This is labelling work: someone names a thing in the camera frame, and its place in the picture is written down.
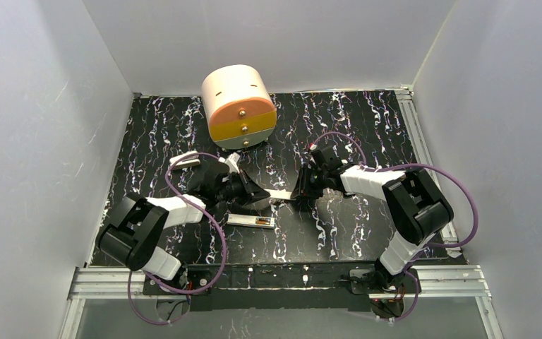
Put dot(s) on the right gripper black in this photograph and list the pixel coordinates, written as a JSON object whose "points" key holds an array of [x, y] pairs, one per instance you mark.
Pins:
{"points": [[304, 182]]}

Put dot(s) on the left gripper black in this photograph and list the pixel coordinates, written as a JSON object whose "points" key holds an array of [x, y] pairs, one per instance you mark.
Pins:
{"points": [[248, 192]]}

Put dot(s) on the white remote control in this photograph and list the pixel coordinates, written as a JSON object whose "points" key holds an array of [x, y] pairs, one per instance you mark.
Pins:
{"points": [[247, 221]]}

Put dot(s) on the small brown battery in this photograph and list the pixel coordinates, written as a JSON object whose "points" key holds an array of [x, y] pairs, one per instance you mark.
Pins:
{"points": [[264, 222]]}

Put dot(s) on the white remote battery cover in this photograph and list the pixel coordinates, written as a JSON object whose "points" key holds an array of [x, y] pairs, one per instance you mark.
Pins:
{"points": [[277, 196]]}

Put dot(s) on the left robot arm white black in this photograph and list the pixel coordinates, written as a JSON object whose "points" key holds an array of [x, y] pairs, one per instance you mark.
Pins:
{"points": [[131, 231]]}

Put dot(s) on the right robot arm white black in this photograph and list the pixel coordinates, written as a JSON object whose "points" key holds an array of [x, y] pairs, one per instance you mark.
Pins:
{"points": [[418, 208]]}

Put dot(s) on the black marble pattern mat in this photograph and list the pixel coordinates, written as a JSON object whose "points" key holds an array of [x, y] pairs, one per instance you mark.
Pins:
{"points": [[376, 124]]}

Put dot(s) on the white stapler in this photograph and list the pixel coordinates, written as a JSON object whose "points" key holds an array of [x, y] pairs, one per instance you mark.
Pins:
{"points": [[185, 160]]}

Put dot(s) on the round pastel drawer box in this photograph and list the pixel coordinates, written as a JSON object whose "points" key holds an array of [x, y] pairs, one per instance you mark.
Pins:
{"points": [[239, 110]]}

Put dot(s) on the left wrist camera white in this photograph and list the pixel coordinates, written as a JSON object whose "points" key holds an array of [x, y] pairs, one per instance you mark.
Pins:
{"points": [[232, 162]]}

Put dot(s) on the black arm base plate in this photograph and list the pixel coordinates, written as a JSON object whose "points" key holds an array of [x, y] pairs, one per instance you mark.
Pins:
{"points": [[350, 285]]}

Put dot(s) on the aluminium frame rail front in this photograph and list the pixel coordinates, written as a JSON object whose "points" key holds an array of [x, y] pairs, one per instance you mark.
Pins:
{"points": [[114, 283]]}

